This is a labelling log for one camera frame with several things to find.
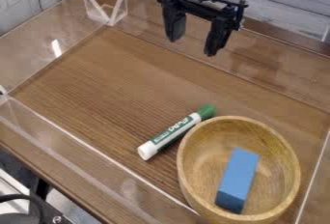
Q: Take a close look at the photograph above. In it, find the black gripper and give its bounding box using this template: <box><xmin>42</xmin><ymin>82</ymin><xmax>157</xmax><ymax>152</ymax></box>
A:
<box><xmin>163</xmin><ymin>0</ymin><xmax>248</xmax><ymax>57</ymax></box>

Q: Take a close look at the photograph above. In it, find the brown wooden bowl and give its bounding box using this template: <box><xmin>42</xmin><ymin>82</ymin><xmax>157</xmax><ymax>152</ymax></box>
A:
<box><xmin>176</xmin><ymin>116</ymin><xmax>301</xmax><ymax>224</ymax></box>

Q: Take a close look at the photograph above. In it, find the blue rectangular block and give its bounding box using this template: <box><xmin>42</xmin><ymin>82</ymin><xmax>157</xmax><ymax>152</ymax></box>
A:
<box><xmin>215</xmin><ymin>148</ymin><xmax>259</xmax><ymax>214</ymax></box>

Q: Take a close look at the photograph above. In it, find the black cable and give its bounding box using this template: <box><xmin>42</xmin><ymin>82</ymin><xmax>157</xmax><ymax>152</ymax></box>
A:
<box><xmin>0</xmin><ymin>193</ymin><xmax>46</xmax><ymax>224</ymax></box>

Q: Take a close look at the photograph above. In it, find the black metal table leg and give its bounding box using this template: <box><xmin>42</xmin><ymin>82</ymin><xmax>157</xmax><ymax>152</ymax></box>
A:
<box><xmin>34</xmin><ymin>179</ymin><xmax>50</xmax><ymax>200</ymax></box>

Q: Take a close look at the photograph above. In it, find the green white marker pen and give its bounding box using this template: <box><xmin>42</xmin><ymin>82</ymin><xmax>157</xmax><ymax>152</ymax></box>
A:
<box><xmin>136</xmin><ymin>103</ymin><xmax>215</xmax><ymax>160</ymax></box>

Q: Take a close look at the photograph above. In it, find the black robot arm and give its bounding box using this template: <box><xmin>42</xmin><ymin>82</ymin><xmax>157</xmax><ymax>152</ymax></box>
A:
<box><xmin>157</xmin><ymin>0</ymin><xmax>248</xmax><ymax>57</ymax></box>

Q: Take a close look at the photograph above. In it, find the clear acrylic corner bracket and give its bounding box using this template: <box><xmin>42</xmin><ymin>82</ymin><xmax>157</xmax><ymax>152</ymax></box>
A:
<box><xmin>84</xmin><ymin>0</ymin><xmax>128</xmax><ymax>27</ymax></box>

